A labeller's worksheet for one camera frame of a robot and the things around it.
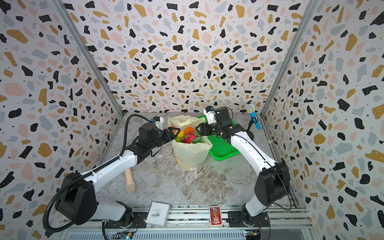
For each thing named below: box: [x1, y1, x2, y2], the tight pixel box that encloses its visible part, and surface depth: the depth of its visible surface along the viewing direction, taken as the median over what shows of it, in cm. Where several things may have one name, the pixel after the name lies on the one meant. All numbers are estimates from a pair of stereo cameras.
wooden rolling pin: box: [124, 167, 136, 193], surface depth 85 cm
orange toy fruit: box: [184, 126, 195, 135], surface depth 108 cm
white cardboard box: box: [145, 202, 171, 227], surface depth 73 cm
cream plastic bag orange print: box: [167, 115, 213, 171], surface depth 81 cm
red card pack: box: [208, 205, 223, 227], surface depth 76 cm
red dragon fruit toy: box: [183, 131, 200, 144], surface depth 96 cm
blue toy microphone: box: [246, 103, 262, 130], surface depth 92 cm
